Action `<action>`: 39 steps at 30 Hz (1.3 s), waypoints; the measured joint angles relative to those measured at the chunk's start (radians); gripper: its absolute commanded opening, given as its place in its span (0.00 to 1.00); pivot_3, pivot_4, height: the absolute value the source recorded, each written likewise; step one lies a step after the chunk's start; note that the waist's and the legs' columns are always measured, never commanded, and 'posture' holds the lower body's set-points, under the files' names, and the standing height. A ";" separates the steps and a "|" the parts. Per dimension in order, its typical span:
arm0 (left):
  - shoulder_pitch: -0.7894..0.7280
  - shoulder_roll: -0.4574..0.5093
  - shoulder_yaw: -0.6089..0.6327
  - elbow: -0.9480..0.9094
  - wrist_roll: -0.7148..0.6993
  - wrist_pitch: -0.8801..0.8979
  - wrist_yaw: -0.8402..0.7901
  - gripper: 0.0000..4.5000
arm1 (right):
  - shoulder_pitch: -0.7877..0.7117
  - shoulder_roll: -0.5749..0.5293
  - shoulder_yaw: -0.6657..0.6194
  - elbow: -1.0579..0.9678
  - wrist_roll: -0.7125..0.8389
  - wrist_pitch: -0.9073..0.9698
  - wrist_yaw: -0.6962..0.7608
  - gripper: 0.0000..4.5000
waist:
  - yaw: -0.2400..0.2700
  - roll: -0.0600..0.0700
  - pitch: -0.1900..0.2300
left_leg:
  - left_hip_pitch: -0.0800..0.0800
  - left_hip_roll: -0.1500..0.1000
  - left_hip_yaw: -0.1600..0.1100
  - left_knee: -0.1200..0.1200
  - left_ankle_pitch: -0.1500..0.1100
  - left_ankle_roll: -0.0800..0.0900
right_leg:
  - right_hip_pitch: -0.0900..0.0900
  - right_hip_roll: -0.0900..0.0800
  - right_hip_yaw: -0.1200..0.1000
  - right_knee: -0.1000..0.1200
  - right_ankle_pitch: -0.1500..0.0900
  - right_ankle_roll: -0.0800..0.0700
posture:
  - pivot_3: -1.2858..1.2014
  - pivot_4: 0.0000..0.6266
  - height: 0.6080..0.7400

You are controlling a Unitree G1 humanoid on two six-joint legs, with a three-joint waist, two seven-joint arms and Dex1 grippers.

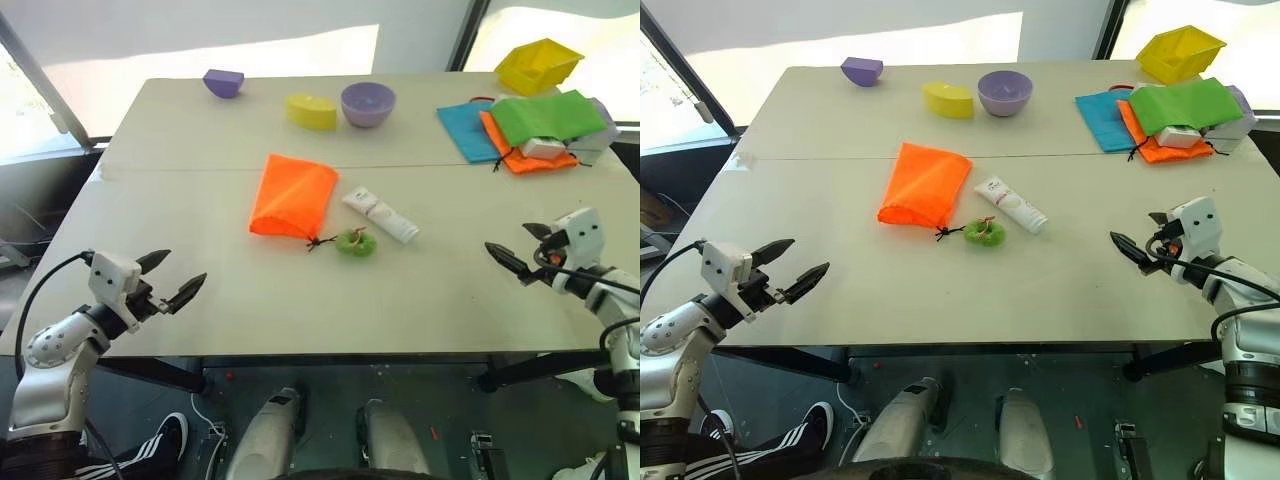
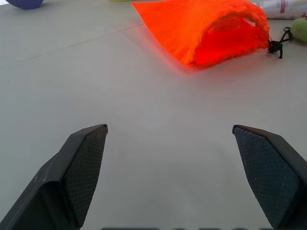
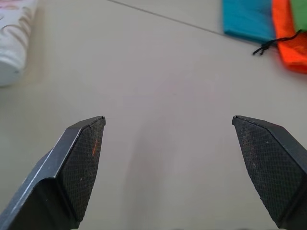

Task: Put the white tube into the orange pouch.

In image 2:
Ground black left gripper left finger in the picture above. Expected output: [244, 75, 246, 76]
[0, 124, 109, 230]

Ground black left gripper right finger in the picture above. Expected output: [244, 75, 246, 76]
[232, 124, 307, 230]

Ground white tube with pink print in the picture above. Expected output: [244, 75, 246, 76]
[251, 0, 307, 20]

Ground dark blue rounded object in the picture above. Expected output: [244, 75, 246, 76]
[5, 0, 44, 10]

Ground black strap with key ring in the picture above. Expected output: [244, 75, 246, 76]
[267, 26, 294, 60]

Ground green plush ball keychain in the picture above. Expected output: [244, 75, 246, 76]
[283, 18, 307, 44]

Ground orange drawstring pouch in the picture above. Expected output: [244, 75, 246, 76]
[131, 0, 271, 70]

